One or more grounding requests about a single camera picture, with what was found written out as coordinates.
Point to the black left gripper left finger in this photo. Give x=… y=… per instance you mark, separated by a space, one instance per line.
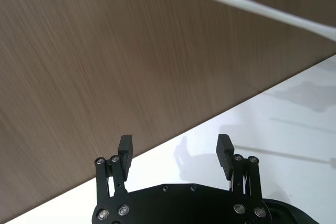
x=125 y=155

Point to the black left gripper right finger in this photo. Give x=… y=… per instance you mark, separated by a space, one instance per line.
x=225 y=155

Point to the white table cloth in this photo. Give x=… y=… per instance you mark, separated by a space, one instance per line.
x=267 y=129

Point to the white slanted bar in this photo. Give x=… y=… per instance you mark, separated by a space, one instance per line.
x=249 y=5

